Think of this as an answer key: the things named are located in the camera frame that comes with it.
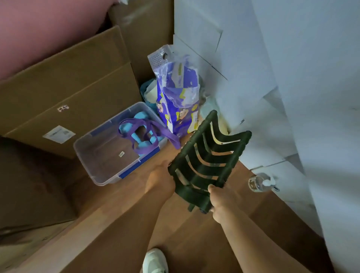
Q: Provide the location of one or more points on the large flat cardboard box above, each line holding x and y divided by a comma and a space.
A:
70, 92

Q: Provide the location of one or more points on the person's white shoe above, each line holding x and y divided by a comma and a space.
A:
154, 261

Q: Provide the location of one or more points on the purple printed plastic package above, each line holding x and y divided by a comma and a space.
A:
177, 95

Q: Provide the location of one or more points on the clear plastic storage bin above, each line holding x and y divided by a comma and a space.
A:
112, 152

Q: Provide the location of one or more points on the person's right hand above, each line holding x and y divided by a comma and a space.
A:
225, 204

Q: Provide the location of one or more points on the dark green slatted rack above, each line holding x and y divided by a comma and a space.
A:
209, 161

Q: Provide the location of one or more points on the person's left hand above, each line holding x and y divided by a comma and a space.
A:
159, 180

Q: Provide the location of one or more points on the clear pump bottle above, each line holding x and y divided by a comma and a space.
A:
260, 182

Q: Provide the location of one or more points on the person's right forearm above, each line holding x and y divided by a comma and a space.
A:
261, 244

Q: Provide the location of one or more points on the person's left fingers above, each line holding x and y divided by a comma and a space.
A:
166, 166

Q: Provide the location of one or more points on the white cabinet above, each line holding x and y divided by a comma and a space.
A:
281, 84

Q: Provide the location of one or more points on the pale green packet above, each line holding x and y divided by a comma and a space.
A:
206, 108

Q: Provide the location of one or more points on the pink cushion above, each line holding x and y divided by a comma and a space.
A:
47, 31

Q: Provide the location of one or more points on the teal bag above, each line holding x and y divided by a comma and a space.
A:
149, 92

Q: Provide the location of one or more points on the person's right thumb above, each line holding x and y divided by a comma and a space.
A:
213, 192

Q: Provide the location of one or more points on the tall cardboard box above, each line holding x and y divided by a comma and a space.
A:
143, 33

